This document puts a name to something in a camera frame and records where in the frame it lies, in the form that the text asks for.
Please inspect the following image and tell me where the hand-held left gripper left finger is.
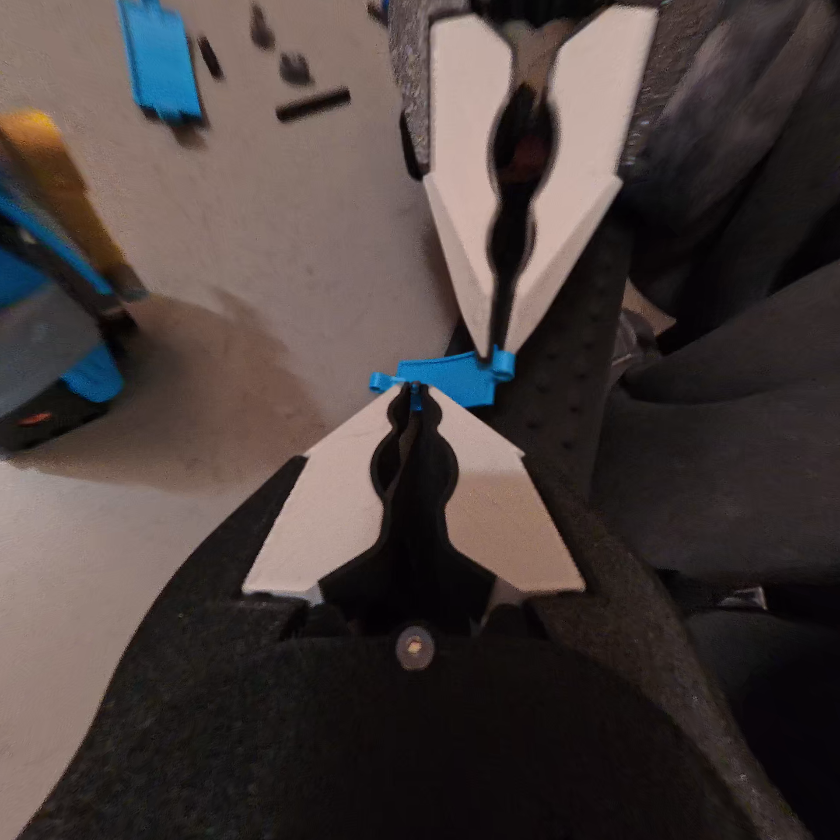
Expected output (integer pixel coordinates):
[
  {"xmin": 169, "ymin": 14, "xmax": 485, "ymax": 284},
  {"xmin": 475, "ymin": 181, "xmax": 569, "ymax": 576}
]
[{"xmin": 241, "ymin": 384, "xmax": 411, "ymax": 599}]

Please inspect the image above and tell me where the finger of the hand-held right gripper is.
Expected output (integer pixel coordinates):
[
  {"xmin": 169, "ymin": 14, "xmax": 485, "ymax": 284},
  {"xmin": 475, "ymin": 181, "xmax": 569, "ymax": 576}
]
[
  {"xmin": 422, "ymin": 14, "xmax": 516, "ymax": 361},
  {"xmin": 508, "ymin": 5, "xmax": 660, "ymax": 358}
]

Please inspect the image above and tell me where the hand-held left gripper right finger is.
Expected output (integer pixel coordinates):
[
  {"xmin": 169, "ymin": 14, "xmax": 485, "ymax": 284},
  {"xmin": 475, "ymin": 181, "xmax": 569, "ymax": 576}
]
[{"xmin": 423, "ymin": 384, "xmax": 586, "ymax": 595}]

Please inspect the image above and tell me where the blue curved brick panel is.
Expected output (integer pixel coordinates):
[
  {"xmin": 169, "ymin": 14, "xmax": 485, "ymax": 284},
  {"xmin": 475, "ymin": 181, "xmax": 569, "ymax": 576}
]
[{"xmin": 369, "ymin": 346, "xmax": 517, "ymax": 421}]

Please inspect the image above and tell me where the blue toy brick robot model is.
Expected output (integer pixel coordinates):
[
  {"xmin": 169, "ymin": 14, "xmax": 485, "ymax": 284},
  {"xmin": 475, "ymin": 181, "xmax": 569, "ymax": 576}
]
[{"xmin": 0, "ymin": 112, "xmax": 148, "ymax": 454}]

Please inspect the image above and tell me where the grey desk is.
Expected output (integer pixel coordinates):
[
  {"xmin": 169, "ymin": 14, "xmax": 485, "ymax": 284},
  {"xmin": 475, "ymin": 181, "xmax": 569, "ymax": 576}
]
[{"xmin": 0, "ymin": 0, "xmax": 500, "ymax": 840}]

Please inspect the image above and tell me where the black brick axle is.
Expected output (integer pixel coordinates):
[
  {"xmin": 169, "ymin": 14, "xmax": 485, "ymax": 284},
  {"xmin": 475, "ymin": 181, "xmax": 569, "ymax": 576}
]
[{"xmin": 276, "ymin": 87, "xmax": 352, "ymax": 123}]

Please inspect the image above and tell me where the dark dotted pad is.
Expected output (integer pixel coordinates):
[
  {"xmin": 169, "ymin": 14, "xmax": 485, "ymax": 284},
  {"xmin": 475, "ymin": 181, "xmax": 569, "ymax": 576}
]
[{"xmin": 453, "ymin": 217, "xmax": 631, "ymax": 500}]

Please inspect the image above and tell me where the dark grey jacket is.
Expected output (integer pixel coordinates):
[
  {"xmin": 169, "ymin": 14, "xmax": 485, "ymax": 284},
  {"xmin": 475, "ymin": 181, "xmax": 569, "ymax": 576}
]
[{"xmin": 591, "ymin": 0, "xmax": 840, "ymax": 840}]

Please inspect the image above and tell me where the blue flat brick panel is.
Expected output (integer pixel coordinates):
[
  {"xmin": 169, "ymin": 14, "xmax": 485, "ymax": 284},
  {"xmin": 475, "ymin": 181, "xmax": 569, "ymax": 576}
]
[{"xmin": 117, "ymin": 0, "xmax": 206, "ymax": 126}]

